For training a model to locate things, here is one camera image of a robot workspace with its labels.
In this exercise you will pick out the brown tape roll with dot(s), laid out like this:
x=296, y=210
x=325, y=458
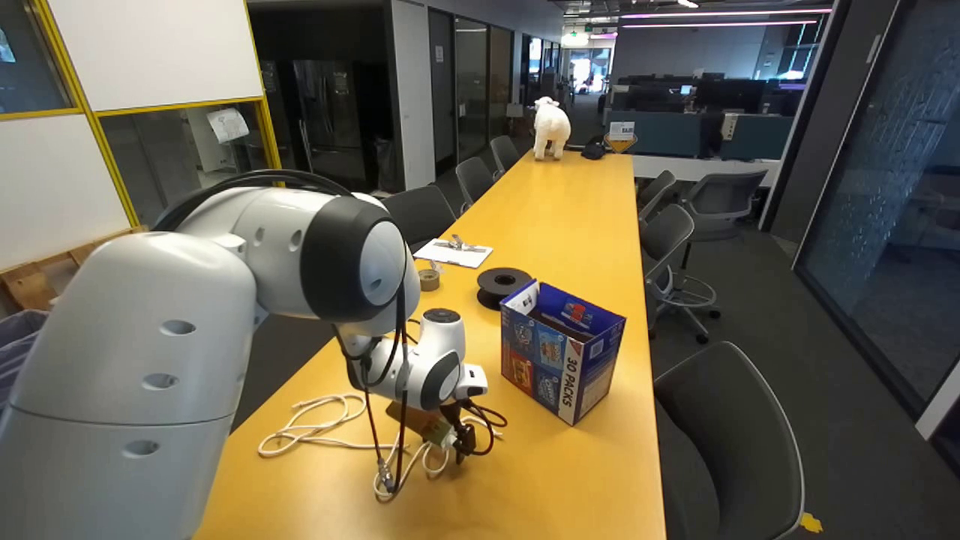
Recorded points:
x=428, y=281

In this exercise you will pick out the black bag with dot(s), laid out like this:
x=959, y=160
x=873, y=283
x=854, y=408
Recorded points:
x=594, y=150

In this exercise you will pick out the pink ceiling light strips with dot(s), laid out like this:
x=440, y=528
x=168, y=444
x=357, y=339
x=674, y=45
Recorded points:
x=720, y=19

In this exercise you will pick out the black filament spool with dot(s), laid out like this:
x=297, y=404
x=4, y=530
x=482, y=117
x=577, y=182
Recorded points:
x=495, y=289

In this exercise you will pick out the yellow diamond sign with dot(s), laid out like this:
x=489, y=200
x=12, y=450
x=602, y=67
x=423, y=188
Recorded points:
x=620, y=137

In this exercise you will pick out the paper note on glass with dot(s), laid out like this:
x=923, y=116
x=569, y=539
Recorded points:
x=227, y=124

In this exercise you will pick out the row of grey office chairs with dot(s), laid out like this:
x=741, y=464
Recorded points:
x=720, y=199

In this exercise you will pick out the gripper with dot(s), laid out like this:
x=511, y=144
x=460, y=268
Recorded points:
x=455, y=420

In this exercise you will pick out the grey office chair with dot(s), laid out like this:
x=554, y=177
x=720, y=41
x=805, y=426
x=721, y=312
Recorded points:
x=727, y=442

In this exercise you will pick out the blue cardboard box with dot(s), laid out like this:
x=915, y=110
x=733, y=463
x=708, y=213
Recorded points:
x=564, y=360

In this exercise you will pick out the row of office desks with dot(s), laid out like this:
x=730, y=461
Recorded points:
x=697, y=112

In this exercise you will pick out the white plush sheep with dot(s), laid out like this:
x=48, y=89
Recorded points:
x=551, y=124

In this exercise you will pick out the row of dark office chairs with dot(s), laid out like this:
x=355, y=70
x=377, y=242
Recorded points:
x=420, y=214

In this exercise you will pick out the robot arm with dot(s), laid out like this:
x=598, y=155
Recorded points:
x=150, y=360

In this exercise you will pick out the wooden pallet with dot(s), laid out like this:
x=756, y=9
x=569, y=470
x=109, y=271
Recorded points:
x=37, y=281

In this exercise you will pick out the clipboard with paper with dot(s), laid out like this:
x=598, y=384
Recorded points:
x=450, y=253

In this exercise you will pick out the black refrigerator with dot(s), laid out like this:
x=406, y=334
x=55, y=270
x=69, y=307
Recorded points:
x=330, y=120

